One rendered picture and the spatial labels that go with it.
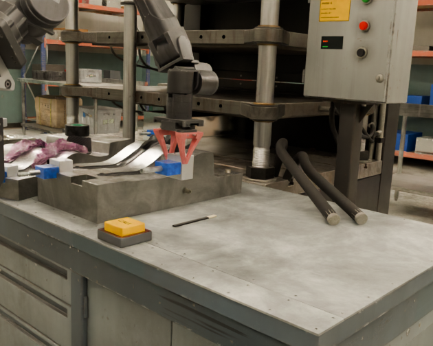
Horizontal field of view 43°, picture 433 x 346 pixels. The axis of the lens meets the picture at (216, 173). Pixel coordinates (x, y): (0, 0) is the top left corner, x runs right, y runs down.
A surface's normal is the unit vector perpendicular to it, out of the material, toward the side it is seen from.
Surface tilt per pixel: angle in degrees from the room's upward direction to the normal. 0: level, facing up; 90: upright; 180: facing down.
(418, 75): 90
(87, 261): 90
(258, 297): 0
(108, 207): 90
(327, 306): 0
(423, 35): 90
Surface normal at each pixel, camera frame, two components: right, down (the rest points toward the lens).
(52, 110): -0.69, 0.04
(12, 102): 0.76, 0.16
